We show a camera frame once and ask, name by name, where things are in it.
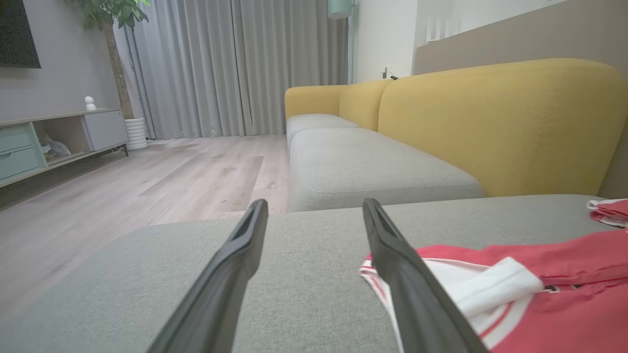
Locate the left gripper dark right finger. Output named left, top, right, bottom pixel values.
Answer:
left=362, top=198, right=489, bottom=353

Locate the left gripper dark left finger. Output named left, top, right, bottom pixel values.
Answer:
left=147, top=199, right=269, bottom=353

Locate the red garment with white trim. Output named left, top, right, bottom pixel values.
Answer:
left=360, top=228, right=628, bottom=353

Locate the folded red and white garment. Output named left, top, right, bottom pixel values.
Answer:
left=586, top=198, right=628, bottom=229

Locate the large grey sofa seat cushion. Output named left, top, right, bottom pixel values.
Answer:
left=0, top=194, right=628, bottom=353

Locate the white ribbed plant pot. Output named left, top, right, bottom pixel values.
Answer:
left=124, top=117, right=150, bottom=151

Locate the wide yellow sofa backrest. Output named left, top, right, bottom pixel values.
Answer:
left=377, top=58, right=628, bottom=199

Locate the small grey sofa seat cushion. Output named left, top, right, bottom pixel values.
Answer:
left=286, top=114, right=362, bottom=149

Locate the low grey teal media cabinet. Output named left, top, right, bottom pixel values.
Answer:
left=0, top=108, right=130, bottom=190

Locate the narrow yellow sofa backrest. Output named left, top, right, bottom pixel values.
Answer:
left=339, top=79, right=393, bottom=132

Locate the yellow sofa end armrest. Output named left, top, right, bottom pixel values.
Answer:
left=285, top=84, right=352, bottom=121

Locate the pale grey soft bundle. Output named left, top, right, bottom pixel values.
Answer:
left=39, top=134, right=72, bottom=161

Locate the grey pleated curtain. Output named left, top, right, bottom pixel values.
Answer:
left=114, top=0, right=350, bottom=141

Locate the white slatted rack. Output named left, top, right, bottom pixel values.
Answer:
left=425, top=16, right=463, bottom=44

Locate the green indoor tree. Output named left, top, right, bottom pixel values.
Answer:
left=73, top=0, right=151, bottom=121

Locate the teal floor lamp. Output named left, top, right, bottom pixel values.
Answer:
left=327, top=0, right=357, bottom=85

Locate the black wall television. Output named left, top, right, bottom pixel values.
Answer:
left=0, top=0, right=42, bottom=70

